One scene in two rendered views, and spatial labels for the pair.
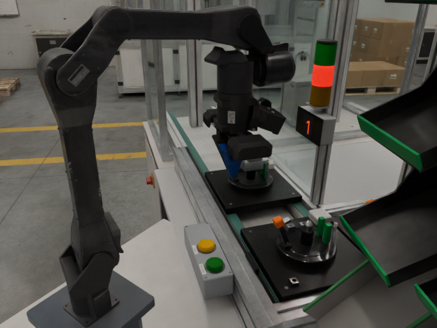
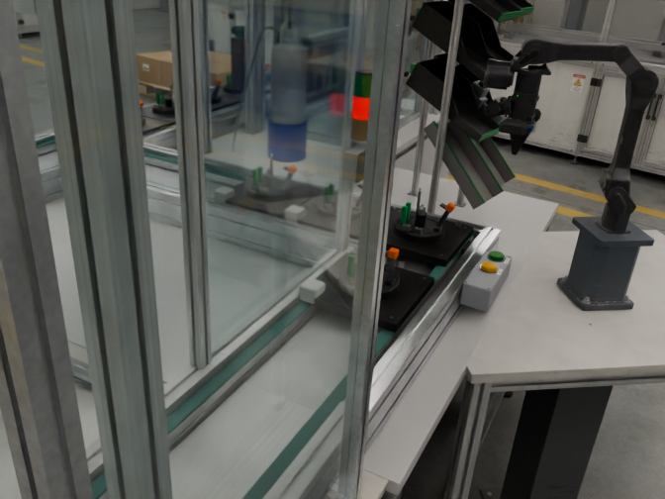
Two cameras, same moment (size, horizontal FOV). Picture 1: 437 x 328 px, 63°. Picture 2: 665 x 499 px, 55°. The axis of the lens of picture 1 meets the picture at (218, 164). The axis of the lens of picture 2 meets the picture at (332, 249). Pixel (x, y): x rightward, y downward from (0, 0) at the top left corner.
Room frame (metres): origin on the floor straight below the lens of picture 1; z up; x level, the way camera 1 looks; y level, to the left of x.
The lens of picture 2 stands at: (1.98, 0.70, 1.70)
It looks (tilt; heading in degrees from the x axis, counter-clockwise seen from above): 27 degrees down; 223
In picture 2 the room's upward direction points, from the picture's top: 4 degrees clockwise
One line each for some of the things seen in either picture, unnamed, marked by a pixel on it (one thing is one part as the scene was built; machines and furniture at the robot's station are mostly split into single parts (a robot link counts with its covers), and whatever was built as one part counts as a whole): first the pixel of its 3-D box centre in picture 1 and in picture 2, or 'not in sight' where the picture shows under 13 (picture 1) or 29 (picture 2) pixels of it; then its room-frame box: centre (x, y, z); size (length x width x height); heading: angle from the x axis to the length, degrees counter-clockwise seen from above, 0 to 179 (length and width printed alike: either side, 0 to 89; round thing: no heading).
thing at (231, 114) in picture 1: (233, 114); (522, 109); (0.57, -0.03, 1.33); 0.19 x 0.06 x 0.08; 17
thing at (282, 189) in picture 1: (250, 185); (368, 288); (1.00, -0.10, 0.96); 0.24 x 0.24 x 0.02; 17
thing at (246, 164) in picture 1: (254, 157); not in sight; (1.00, -0.11, 1.06); 0.08 x 0.04 x 0.07; 107
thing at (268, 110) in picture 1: (263, 113); (500, 106); (0.58, -0.08, 1.33); 0.07 x 0.07 x 0.06; 13
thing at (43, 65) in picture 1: (84, 172); (626, 137); (0.43, 0.18, 1.30); 0.07 x 0.06 x 0.32; 32
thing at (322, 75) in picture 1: (322, 74); not in sight; (0.89, -0.26, 1.33); 0.05 x 0.05 x 0.05
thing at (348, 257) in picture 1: (307, 233); (420, 217); (0.67, -0.21, 1.01); 0.24 x 0.24 x 0.13; 17
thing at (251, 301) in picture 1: (210, 216); (436, 311); (0.89, 0.03, 0.91); 0.89 x 0.06 x 0.11; 17
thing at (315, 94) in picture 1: (320, 94); not in sight; (0.89, -0.26, 1.28); 0.05 x 0.05 x 0.05
